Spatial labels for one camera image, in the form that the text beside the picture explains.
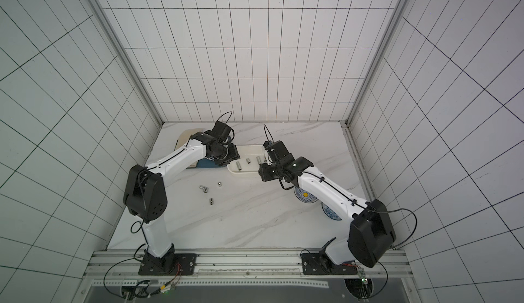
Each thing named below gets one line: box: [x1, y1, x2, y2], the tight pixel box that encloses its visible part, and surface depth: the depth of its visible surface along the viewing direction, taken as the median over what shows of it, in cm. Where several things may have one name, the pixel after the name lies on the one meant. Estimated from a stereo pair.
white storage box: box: [227, 144, 265, 174], surface depth 103 cm
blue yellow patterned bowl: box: [293, 185, 319, 204], surface depth 91 cm
